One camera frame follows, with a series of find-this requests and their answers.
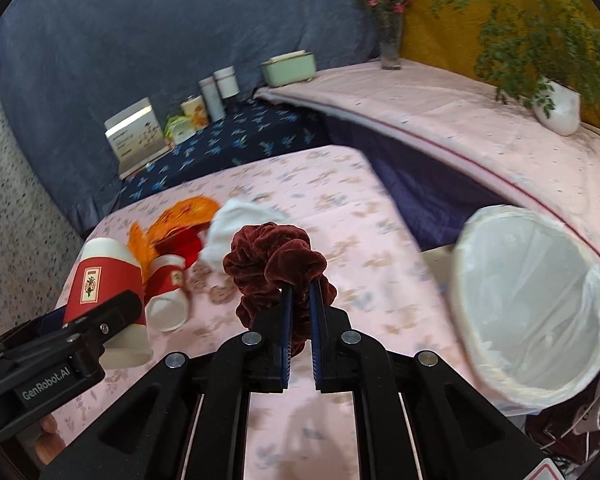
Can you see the red gift box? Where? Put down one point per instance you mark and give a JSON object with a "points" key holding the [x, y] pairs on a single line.
{"points": [[182, 249]]}

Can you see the navy floral cloth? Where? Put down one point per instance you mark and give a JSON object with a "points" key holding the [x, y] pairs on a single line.
{"points": [[240, 135]]}

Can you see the green packet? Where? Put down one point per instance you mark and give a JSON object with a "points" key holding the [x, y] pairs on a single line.
{"points": [[179, 130]]}

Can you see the pink flower bunch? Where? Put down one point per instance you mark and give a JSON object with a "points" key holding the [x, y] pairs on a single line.
{"points": [[385, 2]]}

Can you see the white plant pot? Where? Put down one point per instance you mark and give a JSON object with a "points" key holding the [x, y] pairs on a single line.
{"points": [[560, 107]]}

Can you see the dark red velvet scrunchie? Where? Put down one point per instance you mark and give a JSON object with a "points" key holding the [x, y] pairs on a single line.
{"points": [[270, 255]]}

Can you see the large red paper cup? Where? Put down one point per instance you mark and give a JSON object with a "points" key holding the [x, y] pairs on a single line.
{"points": [[100, 280]]}

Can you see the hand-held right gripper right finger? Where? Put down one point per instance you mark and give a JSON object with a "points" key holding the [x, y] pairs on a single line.
{"points": [[316, 322]]}

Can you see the tall white bottle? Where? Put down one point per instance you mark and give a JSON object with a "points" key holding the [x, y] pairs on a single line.
{"points": [[211, 100]]}

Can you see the white flat box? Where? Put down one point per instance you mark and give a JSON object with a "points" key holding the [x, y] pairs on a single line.
{"points": [[137, 140]]}

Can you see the short white canister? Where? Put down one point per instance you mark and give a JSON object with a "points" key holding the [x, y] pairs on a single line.
{"points": [[226, 84]]}

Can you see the yellow backdrop cloth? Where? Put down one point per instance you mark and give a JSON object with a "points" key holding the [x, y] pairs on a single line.
{"points": [[430, 20]]}

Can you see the dark purple cloth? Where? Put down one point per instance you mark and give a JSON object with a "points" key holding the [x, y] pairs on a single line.
{"points": [[420, 195]]}

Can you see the pink blanket with red stripe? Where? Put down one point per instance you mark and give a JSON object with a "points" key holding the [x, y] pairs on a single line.
{"points": [[455, 105]]}

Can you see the blue backdrop cloth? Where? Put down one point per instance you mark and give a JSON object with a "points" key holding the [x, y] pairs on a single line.
{"points": [[155, 25]]}

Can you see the yellow printed tin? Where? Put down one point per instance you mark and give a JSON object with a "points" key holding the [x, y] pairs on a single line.
{"points": [[195, 112]]}

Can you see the mint green box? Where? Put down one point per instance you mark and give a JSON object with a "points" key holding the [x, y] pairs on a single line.
{"points": [[287, 70]]}

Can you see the green leafy plant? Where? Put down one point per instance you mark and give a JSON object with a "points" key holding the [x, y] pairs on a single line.
{"points": [[520, 40]]}

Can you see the person's left hand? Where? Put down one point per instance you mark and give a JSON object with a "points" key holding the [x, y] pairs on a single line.
{"points": [[49, 442]]}

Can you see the small red paper cup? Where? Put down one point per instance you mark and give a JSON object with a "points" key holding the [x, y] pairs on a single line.
{"points": [[165, 307]]}

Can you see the dark red side table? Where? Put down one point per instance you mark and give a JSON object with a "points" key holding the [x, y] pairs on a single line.
{"points": [[550, 430]]}

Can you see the white lined waste bin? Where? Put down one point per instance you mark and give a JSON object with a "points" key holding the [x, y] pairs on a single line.
{"points": [[530, 300]]}

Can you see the glass vase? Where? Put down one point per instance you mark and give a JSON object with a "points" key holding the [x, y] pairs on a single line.
{"points": [[390, 47]]}

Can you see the orange wrapper with red print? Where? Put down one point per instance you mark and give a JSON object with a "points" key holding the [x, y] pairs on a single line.
{"points": [[190, 212]]}

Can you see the brown bear biscuit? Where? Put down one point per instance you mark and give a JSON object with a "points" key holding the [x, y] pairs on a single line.
{"points": [[200, 276], [223, 293]]}

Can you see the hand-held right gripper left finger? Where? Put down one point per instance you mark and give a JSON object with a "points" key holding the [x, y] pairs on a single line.
{"points": [[287, 312]]}

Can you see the white crumpled cloth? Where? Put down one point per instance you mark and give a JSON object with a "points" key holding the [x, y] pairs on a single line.
{"points": [[230, 225]]}

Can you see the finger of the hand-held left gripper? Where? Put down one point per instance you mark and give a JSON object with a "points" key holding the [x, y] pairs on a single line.
{"points": [[27, 325], [110, 312]]}

